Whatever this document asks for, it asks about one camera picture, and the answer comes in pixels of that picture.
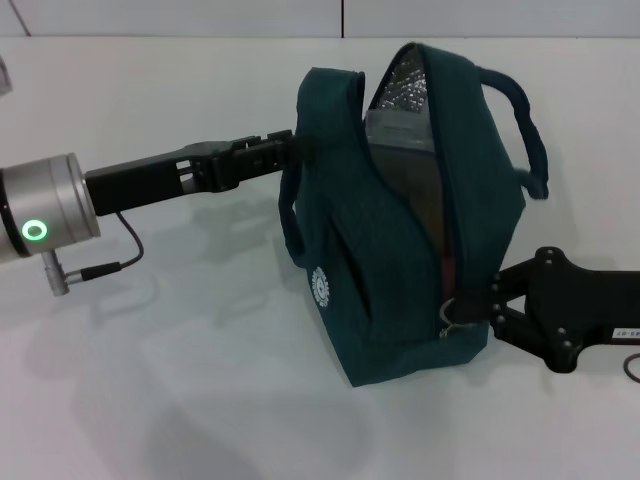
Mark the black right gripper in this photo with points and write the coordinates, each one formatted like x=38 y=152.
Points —
x=585 y=310

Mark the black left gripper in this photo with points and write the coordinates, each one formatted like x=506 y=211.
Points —
x=145 y=180

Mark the dark teal insulated bag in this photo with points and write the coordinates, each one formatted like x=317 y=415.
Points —
x=390 y=280

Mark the clear blue-rimmed plastic container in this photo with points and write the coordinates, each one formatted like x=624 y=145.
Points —
x=400 y=150

